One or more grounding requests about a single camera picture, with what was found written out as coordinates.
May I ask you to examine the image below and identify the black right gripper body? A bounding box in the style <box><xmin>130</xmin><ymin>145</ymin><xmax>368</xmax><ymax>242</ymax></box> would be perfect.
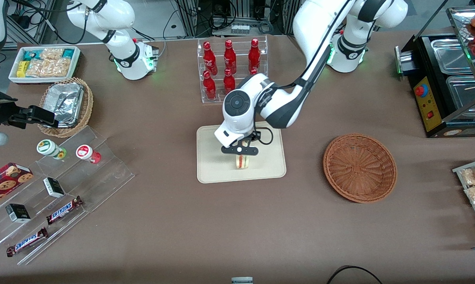
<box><xmin>0</xmin><ymin>88</ymin><xmax>31</xmax><ymax>130</ymax></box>

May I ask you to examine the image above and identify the cream plastic tray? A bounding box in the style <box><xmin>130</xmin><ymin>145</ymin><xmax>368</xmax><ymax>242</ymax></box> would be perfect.
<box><xmin>196</xmin><ymin>121</ymin><xmax>287</xmax><ymax>184</ymax></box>

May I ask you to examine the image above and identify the small light wicker basket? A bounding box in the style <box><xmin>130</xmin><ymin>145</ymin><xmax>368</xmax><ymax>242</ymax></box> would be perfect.
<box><xmin>37</xmin><ymin>77</ymin><xmax>94</xmax><ymax>138</ymax></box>

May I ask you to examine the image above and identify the round brown wicker basket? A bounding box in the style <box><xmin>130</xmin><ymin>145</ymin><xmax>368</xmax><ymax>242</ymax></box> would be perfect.
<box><xmin>323</xmin><ymin>133</ymin><xmax>398</xmax><ymax>204</ymax></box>

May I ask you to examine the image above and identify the cup with green lid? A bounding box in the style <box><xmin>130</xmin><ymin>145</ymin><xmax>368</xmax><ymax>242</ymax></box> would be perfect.
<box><xmin>36</xmin><ymin>139</ymin><xmax>68</xmax><ymax>160</ymax></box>

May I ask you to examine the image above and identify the stack of foil containers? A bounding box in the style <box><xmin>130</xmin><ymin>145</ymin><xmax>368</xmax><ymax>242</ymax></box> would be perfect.
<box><xmin>43</xmin><ymin>82</ymin><xmax>84</xmax><ymax>128</ymax></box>

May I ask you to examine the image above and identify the white plastic snack bin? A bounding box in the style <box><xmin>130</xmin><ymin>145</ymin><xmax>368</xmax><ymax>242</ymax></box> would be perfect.
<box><xmin>8</xmin><ymin>45</ymin><xmax>81</xmax><ymax>85</ymax></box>

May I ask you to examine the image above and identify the clear acrylic bottle rack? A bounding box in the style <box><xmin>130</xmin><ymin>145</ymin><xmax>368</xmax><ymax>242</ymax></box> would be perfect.
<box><xmin>197</xmin><ymin>35</ymin><xmax>269</xmax><ymax>104</ymax></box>

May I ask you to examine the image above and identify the cup with red lid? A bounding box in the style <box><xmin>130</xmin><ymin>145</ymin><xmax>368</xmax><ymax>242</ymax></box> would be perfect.
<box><xmin>75</xmin><ymin>144</ymin><xmax>102</xmax><ymax>164</ymax></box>

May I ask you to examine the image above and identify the clear bag of puffed snacks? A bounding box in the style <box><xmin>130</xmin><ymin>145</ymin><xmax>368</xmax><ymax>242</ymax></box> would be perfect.
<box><xmin>25</xmin><ymin>48</ymin><xmax>73</xmax><ymax>78</ymax></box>

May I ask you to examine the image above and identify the small black carton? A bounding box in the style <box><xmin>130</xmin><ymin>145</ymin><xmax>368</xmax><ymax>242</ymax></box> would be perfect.
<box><xmin>43</xmin><ymin>177</ymin><xmax>66</xmax><ymax>198</ymax></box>
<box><xmin>5</xmin><ymin>203</ymin><xmax>32</xmax><ymax>224</ymax></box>

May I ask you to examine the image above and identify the clear acrylic stepped display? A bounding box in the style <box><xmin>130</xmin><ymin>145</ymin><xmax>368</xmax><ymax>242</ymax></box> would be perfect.
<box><xmin>0</xmin><ymin>125</ymin><xmax>135</xmax><ymax>266</ymax></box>

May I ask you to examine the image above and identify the red cookie box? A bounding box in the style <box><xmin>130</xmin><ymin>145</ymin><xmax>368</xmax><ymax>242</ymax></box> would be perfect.
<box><xmin>0</xmin><ymin>162</ymin><xmax>34</xmax><ymax>210</ymax></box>

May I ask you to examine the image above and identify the Snickers chocolate bar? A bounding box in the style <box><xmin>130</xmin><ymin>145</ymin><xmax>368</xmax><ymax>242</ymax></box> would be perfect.
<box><xmin>46</xmin><ymin>196</ymin><xmax>84</xmax><ymax>226</ymax></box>
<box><xmin>6</xmin><ymin>227</ymin><xmax>49</xmax><ymax>258</ymax></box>

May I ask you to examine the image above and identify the black food warmer yellow panel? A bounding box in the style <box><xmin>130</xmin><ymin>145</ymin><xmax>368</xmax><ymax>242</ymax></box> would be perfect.
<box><xmin>394</xmin><ymin>0</ymin><xmax>475</xmax><ymax>138</ymax></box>

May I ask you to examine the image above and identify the steel warmer pan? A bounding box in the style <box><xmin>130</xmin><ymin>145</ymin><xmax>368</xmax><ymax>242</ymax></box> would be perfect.
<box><xmin>430</xmin><ymin>38</ymin><xmax>473</xmax><ymax>75</ymax></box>
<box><xmin>445</xmin><ymin>75</ymin><xmax>475</xmax><ymax>114</ymax></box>

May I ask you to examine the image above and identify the clear bag of rice snacks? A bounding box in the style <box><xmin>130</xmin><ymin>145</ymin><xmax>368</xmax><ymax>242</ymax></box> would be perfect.
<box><xmin>460</xmin><ymin>163</ymin><xmax>475</xmax><ymax>186</ymax></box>

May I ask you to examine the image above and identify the black camera cable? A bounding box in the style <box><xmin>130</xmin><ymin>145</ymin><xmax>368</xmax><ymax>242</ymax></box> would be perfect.
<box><xmin>250</xmin><ymin>125</ymin><xmax>274</xmax><ymax>146</ymax></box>

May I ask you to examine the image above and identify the aluminium frame structure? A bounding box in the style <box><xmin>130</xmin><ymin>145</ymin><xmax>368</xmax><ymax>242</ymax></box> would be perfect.
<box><xmin>178</xmin><ymin>0</ymin><xmax>303</xmax><ymax>38</ymax></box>

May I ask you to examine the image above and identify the black floor cable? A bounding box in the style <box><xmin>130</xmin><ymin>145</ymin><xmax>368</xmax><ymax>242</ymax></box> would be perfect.
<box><xmin>326</xmin><ymin>265</ymin><xmax>384</xmax><ymax>284</ymax></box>

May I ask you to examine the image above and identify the grey wire rack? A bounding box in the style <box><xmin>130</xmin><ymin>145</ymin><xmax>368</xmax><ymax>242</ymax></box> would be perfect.
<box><xmin>452</xmin><ymin>157</ymin><xmax>475</xmax><ymax>242</ymax></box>

